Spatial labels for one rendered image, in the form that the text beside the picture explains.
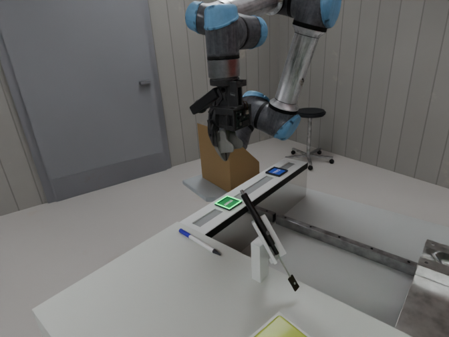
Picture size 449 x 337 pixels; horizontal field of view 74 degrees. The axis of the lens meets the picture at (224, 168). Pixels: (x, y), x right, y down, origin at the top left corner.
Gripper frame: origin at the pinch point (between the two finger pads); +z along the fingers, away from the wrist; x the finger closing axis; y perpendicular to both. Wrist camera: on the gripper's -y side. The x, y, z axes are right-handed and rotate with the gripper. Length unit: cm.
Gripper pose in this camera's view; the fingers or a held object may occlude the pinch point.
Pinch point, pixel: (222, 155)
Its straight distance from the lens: 80.3
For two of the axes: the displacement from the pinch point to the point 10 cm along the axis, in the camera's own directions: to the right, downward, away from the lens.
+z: 0.6, 9.2, 3.9
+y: 7.6, 2.2, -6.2
